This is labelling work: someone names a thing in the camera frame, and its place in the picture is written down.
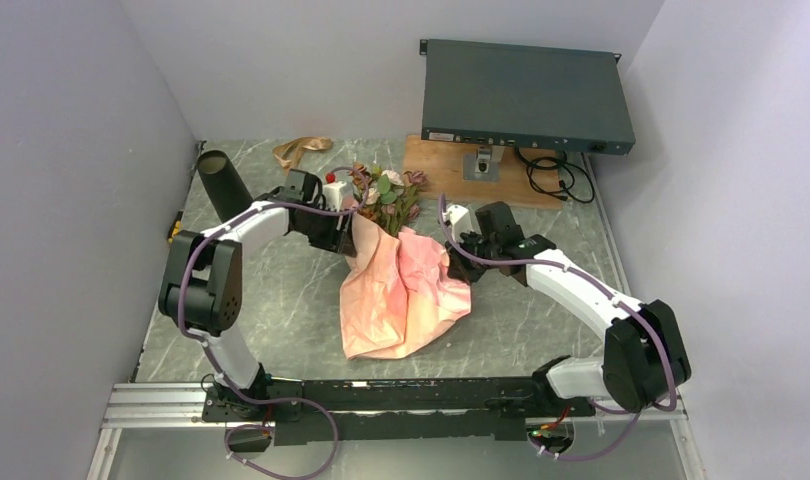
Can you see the bunch of artificial flowers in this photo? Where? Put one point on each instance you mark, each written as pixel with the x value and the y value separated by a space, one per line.
pixel 393 197

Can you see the dark grey network switch box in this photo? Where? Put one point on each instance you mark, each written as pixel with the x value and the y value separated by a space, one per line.
pixel 525 97

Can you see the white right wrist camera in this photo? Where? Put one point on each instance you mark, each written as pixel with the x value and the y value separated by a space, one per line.
pixel 459 219

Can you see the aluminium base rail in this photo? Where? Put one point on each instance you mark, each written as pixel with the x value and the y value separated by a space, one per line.
pixel 181 405

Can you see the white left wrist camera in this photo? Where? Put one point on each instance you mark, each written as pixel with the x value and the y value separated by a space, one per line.
pixel 338 194

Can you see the metal stand bracket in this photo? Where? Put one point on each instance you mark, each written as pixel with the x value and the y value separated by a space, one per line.
pixel 483 164

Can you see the black cylindrical vase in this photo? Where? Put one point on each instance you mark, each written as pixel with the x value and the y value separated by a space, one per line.
pixel 224 186

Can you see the brown ribbon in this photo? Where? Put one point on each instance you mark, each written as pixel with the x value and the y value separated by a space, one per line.
pixel 289 155

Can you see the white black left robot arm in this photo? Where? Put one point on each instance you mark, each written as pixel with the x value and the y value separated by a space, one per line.
pixel 202 286

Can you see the black mounting base plate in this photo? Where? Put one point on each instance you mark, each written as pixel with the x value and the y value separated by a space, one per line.
pixel 303 411

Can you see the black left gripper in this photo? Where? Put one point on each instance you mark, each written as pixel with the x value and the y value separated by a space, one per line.
pixel 340 241

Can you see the wooden board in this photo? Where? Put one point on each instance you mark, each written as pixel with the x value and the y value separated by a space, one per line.
pixel 443 164

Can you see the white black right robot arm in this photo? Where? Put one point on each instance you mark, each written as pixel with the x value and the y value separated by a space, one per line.
pixel 643 359

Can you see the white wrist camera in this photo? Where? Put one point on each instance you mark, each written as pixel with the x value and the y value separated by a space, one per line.
pixel 459 219
pixel 338 194

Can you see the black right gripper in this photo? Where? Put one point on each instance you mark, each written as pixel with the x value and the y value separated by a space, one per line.
pixel 458 267

